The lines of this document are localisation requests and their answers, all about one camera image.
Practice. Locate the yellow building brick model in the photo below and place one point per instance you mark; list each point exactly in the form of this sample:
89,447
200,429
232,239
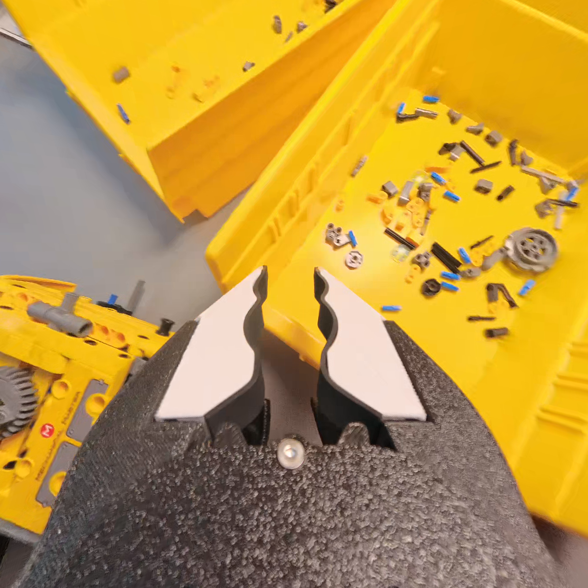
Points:
46,358

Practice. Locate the grey toy wheel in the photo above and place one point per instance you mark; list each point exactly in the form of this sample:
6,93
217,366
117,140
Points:
532,249

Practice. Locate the scattered blue grey brick pins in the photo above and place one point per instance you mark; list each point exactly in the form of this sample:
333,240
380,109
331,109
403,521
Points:
121,73

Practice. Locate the scattered mixed brick parts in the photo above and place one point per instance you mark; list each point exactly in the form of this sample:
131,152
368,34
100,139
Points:
483,186

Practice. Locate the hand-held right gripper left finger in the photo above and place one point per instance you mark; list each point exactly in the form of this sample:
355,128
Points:
211,367

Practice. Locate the yellow storage bin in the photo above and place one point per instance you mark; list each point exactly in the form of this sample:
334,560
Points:
482,376
206,151

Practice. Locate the grey desk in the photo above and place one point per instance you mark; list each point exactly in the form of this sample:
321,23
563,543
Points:
69,183

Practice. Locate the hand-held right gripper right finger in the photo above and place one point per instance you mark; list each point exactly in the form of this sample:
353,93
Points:
367,367

